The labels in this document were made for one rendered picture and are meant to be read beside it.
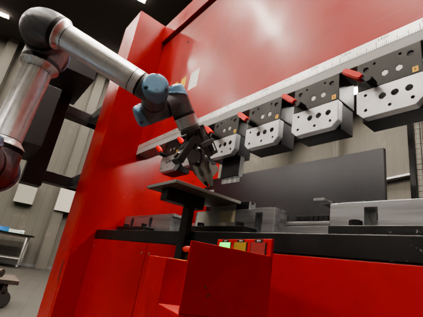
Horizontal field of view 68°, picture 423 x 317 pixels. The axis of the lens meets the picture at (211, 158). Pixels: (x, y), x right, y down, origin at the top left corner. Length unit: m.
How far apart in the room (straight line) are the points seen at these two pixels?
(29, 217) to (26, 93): 10.27
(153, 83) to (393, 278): 0.70
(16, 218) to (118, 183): 9.55
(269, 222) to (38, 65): 0.84
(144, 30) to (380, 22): 1.59
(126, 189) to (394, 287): 1.51
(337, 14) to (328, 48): 0.12
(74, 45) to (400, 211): 0.91
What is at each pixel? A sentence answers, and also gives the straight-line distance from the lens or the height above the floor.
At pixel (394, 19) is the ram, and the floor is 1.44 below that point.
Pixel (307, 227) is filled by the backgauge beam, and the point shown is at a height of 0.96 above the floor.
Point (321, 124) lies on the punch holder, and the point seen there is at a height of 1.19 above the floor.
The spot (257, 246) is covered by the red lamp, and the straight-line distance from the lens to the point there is 0.61.
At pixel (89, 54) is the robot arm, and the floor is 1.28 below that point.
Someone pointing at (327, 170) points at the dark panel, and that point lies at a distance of 1.53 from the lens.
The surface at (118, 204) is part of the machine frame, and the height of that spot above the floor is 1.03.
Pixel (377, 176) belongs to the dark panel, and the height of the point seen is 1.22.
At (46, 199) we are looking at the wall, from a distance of 11.31.
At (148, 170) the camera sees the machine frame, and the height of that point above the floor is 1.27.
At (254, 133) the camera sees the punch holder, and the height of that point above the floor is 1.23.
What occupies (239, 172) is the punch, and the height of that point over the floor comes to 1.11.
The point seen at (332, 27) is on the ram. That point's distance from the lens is 1.10.
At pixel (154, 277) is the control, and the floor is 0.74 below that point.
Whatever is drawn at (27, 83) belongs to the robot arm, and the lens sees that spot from 1.09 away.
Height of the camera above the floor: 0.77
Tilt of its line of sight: 19 degrees up
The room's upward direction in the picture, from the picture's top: 9 degrees clockwise
